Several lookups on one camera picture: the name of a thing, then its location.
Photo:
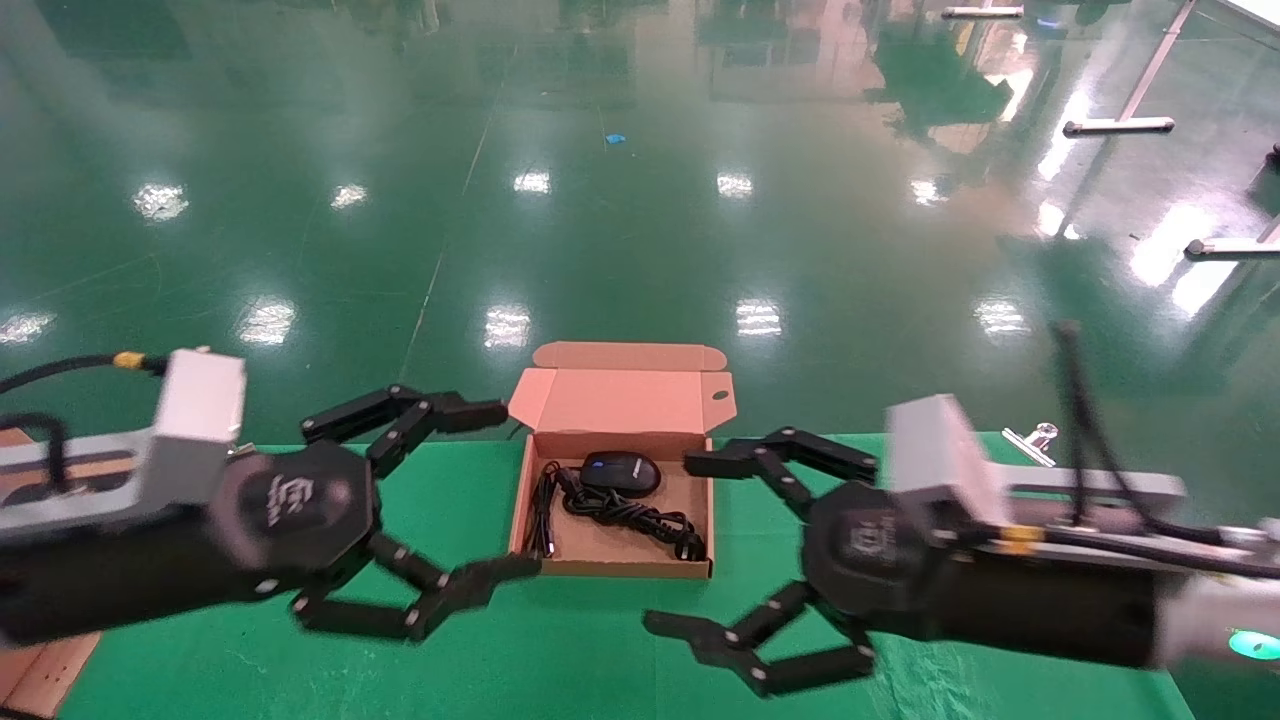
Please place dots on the white table frame leg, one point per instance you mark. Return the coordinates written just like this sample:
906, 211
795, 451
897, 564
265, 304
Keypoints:
1120, 125

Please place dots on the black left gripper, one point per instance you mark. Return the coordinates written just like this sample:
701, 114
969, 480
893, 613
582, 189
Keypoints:
295, 515

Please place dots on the silver binder clip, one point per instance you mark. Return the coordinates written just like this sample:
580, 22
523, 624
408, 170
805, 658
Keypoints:
1030, 445

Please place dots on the short white floor bar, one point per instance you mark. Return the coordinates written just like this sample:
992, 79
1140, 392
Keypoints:
982, 12

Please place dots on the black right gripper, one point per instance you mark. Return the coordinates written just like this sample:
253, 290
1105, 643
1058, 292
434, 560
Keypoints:
880, 555

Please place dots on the open brown cardboard box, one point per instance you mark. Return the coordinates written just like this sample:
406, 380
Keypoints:
620, 405

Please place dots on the green table cloth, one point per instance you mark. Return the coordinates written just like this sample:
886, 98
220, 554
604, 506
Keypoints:
600, 650

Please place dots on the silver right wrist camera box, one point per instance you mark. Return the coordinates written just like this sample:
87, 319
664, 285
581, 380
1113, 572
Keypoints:
930, 440

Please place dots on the white table base bar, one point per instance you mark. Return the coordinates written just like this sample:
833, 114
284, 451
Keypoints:
1230, 248

